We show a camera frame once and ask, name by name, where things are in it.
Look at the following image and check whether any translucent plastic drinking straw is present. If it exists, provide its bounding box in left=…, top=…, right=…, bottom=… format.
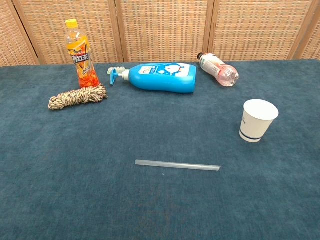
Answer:
left=134, top=159, right=223, bottom=173

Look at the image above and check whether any white paper cup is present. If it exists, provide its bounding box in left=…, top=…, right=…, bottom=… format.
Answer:
left=239, top=99, right=280, bottom=144

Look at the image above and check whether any blue pump soap bottle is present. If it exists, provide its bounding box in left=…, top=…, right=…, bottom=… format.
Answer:
left=108, top=62, right=198, bottom=95

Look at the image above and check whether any blue carpet table cover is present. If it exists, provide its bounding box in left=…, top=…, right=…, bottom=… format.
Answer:
left=0, top=58, right=320, bottom=240

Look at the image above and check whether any pink drink plastic bottle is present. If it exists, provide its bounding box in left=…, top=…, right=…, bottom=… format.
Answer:
left=197, top=52, right=240, bottom=88

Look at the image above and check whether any woven rattan folding screen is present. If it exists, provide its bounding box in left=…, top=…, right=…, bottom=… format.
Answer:
left=0, top=0, right=320, bottom=67

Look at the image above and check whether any orange iced tea bottle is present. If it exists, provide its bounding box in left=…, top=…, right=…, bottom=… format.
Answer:
left=64, top=18, right=101, bottom=89

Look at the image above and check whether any beige braided rope bundle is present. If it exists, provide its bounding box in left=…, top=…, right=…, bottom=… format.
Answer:
left=47, top=83, right=109, bottom=111

